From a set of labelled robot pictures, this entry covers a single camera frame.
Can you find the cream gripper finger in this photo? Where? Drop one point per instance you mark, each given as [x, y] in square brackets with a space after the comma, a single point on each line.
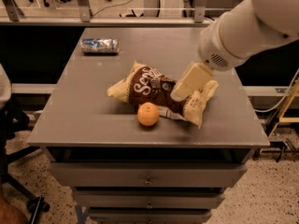
[194, 78]

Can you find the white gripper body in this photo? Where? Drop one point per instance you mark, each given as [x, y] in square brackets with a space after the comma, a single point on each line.
[214, 51]

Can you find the brown chip bag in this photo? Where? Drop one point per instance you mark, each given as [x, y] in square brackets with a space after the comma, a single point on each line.
[147, 84]

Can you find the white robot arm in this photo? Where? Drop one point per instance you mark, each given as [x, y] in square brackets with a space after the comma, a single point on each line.
[251, 27]

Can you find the orange fruit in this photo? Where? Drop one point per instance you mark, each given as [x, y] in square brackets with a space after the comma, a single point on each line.
[148, 114]

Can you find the grey metal railing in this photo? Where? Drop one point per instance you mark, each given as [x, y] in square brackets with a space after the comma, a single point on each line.
[115, 13]

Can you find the yellow metal stand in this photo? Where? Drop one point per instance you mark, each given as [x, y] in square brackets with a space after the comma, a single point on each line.
[279, 118]

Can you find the grey drawer cabinet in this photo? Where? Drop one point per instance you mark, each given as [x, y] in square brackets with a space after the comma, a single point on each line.
[122, 171]

